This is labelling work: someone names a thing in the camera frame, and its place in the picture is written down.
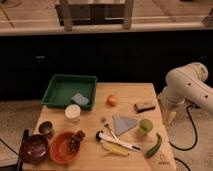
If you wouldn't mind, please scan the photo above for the green plastic cup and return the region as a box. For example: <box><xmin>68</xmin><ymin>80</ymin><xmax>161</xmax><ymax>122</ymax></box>
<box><xmin>138</xmin><ymin>119</ymin><xmax>153</xmax><ymax>136</ymax></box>

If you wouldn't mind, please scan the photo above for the green plastic tray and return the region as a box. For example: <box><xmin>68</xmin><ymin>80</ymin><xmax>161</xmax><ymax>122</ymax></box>
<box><xmin>42</xmin><ymin>74</ymin><xmax>97</xmax><ymax>111</ymax></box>

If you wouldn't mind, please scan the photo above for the green chili pepper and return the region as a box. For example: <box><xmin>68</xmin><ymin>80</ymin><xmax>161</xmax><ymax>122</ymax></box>
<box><xmin>145</xmin><ymin>133</ymin><xmax>162</xmax><ymax>158</ymax></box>

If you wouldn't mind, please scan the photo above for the yellow banana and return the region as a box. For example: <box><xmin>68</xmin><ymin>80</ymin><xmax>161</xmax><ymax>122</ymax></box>
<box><xmin>102</xmin><ymin>142</ymin><xmax>129</xmax><ymax>156</ymax></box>

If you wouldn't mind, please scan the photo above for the wooden chair frame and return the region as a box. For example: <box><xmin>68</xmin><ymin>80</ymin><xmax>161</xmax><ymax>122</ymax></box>
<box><xmin>54</xmin><ymin>0</ymin><xmax>134</xmax><ymax>31</ymax></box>

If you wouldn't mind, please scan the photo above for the white paper cup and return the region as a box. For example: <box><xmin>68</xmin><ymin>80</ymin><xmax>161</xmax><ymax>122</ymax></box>
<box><xmin>65</xmin><ymin>104</ymin><xmax>81</xmax><ymax>123</ymax></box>

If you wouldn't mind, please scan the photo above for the dark purple bowl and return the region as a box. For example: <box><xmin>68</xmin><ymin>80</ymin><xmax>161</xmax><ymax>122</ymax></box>
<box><xmin>19</xmin><ymin>134</ymin><xmax>49</xmax><ymax>164</ymax></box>

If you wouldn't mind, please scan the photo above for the grey sponge in tray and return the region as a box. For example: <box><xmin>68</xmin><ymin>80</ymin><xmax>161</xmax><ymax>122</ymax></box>
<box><xmin>72</xmin><ymin>93</ymin><xmax>89</xmax><ymax>105</ymax></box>

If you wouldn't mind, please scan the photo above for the orange bowl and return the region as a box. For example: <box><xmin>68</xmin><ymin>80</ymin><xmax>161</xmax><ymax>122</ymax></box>
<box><xmin>49</xmin><ymin>132</ymin><xmax>80</xmax><ymax>164</ymax></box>

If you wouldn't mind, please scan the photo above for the orange apple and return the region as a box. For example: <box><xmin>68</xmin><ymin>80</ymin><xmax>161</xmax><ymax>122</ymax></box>
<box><xmin>106</xmin><ymin>95</ymin><xmax>118</xmax><ymax>106</ymax></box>

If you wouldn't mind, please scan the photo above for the dark grape bunch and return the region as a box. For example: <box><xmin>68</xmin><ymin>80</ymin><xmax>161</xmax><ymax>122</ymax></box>
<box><xmin>68</xmin><ymin>131</ymin><xmax>85</xmax><ymax>152</ymax></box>

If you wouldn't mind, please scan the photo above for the grey folded cloth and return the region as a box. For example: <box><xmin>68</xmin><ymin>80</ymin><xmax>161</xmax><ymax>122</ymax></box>
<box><xmin>113</xmin><ymin>114</ymin><xmax>138</xmax><ymax>136</ymax></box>

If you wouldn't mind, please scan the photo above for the black cable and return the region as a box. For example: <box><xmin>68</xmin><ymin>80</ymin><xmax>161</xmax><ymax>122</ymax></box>
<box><xmin>168</xmin><ymin>104</ymin><xmax>199</xmax><ymax>152</ymax></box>

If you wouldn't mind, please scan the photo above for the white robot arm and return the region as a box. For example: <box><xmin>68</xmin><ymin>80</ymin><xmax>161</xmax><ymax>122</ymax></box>
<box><xmin>158</xmin><ymin>62</ymin><xmax>213</xmax><ymax>125</ymax></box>

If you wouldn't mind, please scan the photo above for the black handled tool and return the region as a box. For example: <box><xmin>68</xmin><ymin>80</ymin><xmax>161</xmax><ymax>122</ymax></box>
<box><xmin>16</xmin><ymin>128</ymin><xmax>30</xmax><ymax>171</ymax></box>

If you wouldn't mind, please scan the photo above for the small metal cup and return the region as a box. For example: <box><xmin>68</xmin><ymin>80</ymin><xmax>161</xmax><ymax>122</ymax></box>
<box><xmin>38</xmin><ymin>121</ymin><xmax>54</xmax><ymax>138</ymax></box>

